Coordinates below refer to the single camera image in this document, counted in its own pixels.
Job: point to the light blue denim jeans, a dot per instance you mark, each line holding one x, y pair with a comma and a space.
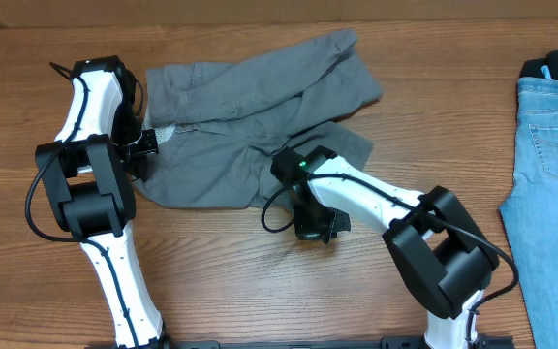
530, 211

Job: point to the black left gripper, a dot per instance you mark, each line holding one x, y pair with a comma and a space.
139, 157

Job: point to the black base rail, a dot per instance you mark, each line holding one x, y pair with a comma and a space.
303, 344

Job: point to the grey cargo shorts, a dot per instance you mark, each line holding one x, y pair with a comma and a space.
219, 124

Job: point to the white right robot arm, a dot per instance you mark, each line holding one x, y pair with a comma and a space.
445, 261

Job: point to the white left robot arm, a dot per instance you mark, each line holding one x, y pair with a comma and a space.
88, 173

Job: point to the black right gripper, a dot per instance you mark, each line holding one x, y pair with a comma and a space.
316, 229

